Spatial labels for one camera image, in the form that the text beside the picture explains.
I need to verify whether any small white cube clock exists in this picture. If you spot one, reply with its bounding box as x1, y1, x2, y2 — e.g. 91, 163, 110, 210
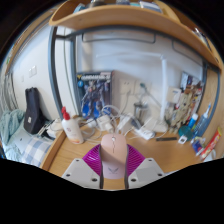
177, 134, 188, 145

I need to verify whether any black bag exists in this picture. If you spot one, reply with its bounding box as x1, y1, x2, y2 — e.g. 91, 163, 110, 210
23, 87, 46, 135

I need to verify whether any white power adapter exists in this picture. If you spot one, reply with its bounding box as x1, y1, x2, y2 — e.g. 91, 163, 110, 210
116, 114, 133, 134

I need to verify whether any teal round dish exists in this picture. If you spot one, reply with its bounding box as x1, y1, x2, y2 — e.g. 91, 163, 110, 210
177, 125, 194, 141

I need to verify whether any glass jar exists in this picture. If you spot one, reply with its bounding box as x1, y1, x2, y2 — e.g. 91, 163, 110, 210
133, 101, 149, 126

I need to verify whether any wooden shelf unit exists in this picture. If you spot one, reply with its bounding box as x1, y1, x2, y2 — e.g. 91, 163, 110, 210
49, 0, 223, 71

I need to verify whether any white charger block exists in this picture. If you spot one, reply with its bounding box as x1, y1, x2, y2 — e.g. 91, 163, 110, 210
96, 114, 114, 132

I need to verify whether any blue spray bottle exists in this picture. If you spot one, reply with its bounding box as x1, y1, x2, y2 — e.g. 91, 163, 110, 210
193, 102, 213, 138

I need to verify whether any white red-capped pump bottle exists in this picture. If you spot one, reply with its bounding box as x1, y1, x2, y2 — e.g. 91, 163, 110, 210
60, 106, 85, 145

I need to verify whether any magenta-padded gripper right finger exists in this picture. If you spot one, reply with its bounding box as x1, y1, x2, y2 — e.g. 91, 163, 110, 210
123, 143, 166, 190

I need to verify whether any beige robot model figure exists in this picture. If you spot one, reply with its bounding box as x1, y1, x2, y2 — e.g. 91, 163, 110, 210
168, 83, 204, 134

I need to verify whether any pink computer mouse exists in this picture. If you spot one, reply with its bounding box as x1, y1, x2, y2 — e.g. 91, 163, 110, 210
99, 133, 129, 180

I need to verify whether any red chips can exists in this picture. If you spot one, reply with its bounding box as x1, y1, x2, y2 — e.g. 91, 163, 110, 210
199, 127, 223, 161

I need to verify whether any white cable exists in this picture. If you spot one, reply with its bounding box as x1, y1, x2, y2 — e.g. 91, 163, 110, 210
81, 104, 141, 138

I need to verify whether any black ruler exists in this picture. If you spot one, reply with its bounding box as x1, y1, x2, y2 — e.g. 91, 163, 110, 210
155, 136, 178, 142

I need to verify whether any blue tissue packet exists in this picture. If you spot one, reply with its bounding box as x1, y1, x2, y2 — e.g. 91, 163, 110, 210
191, 136, 206, 156

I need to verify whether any white wall socket plate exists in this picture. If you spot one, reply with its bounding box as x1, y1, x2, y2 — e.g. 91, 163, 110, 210
134, 79, 151, 97
118, 78, 136, 96

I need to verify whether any white power strip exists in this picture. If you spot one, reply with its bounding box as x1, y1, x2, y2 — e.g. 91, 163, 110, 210
134, 128, 156, 141

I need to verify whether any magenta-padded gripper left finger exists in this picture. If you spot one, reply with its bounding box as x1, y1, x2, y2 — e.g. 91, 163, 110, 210
61, 143, 104, 190

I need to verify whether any pale checked bedding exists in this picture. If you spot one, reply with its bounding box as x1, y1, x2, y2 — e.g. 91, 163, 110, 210
0, 109, 53, 168

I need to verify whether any robot model kit box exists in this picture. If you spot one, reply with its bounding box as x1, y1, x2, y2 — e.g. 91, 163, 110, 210
75, 70, 114, 120

